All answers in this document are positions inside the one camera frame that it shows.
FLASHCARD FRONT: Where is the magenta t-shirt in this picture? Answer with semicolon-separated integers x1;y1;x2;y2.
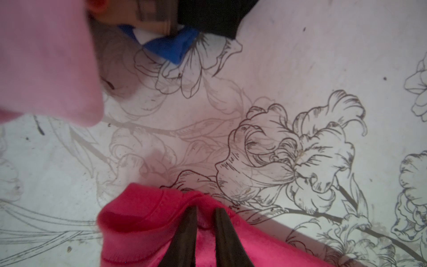
97;184;328;267

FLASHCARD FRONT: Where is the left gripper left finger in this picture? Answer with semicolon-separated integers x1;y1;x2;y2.
158;206;197;267

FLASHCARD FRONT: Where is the dark folded clothes stack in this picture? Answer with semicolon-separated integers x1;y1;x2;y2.
85;1;257;65

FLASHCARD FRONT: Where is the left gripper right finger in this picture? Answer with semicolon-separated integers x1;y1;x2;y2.
215;208;254;267

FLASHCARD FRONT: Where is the folded light pink t-shirt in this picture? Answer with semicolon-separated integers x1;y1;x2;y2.
1;1;104;127

